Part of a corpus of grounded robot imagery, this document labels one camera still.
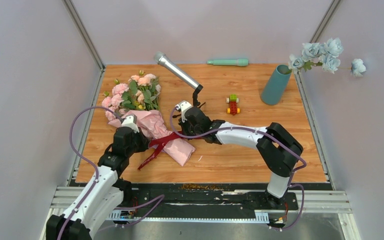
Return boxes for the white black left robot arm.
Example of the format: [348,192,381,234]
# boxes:
[45,126,150,240]

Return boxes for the black microphone tripod stand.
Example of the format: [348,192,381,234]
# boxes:
[172,84,207,119]

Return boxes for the light blue artificial flowers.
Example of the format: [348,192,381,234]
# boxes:
[288,37,367,78]

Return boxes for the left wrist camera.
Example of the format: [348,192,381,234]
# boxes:
[121,114,140,133]

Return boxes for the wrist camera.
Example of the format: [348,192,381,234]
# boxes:
[174,100,193,122]
[121,114,140,133]

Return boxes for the silver microphone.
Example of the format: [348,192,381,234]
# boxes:
[153,51,200,90]

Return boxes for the mint green toy microphone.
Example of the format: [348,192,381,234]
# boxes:
[206,58,249,67]

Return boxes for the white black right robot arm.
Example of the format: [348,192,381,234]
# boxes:
[174,101,305,209]

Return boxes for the toy brick car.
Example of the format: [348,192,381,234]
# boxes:
[226,94,241,116]

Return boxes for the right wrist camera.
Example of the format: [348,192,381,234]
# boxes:
[174,100,193,122]

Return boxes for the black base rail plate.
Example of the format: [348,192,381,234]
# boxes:
[108,183,333,224]

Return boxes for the teal cylindrical vase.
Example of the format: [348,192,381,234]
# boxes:
[261,64,292,106]

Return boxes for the dark red printed ribbon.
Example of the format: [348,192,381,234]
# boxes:
[137,132,181,171]

